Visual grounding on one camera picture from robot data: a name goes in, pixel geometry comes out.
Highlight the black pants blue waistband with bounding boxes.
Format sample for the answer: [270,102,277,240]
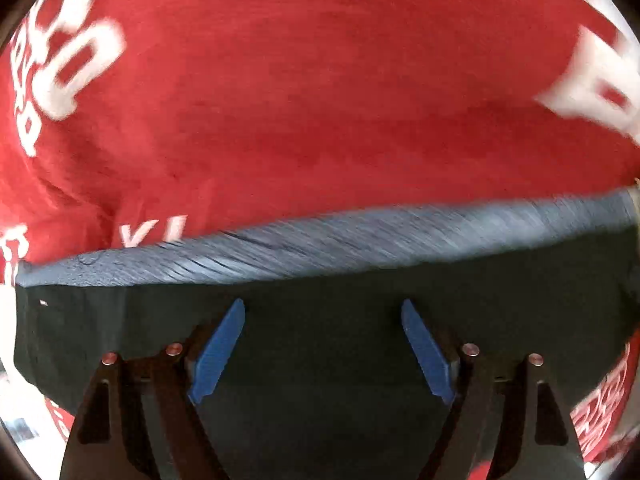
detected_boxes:
[14,188,639,479]

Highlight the red blanket white characters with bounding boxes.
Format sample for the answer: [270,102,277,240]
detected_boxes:
[1,0,639,478]

